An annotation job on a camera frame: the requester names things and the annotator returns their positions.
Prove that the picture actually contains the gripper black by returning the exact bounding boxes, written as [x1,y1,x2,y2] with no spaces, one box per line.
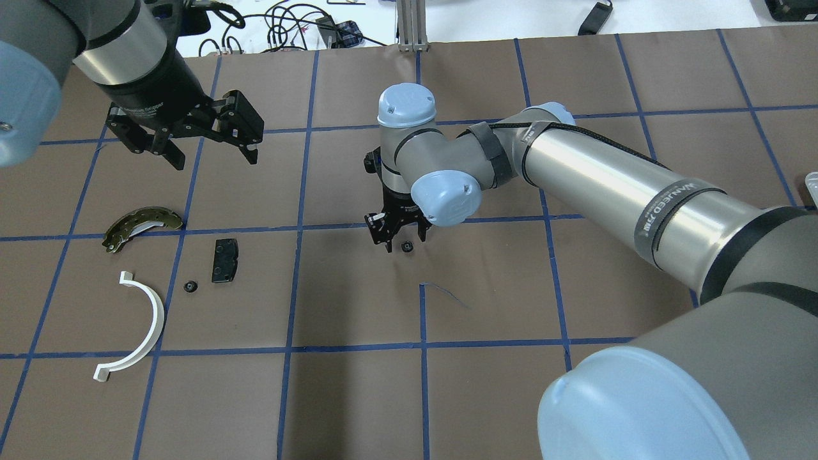
[96,1,264,170]
[364,148,432,254]

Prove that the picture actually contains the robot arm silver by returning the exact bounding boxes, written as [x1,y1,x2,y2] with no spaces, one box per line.
[1,1,264,170]
[365,82,817,459]

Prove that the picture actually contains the black brake pad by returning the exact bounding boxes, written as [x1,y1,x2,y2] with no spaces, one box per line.
[211,238,239,284]

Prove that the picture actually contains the olive brake shoe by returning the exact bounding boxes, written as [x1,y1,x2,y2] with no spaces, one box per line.
[102,206,184,254]

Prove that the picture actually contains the white curved plastic clamp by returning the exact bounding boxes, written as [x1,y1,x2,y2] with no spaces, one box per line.
[93,272,165,383]

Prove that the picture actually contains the black power adapter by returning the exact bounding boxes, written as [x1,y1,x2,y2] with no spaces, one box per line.
[576,1,614,36]

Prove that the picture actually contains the bundle of black cables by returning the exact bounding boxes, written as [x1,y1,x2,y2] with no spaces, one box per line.
[198,0,387,55]

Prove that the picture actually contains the aluminium frame post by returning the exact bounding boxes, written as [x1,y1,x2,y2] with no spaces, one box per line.
[395,0,429,52]

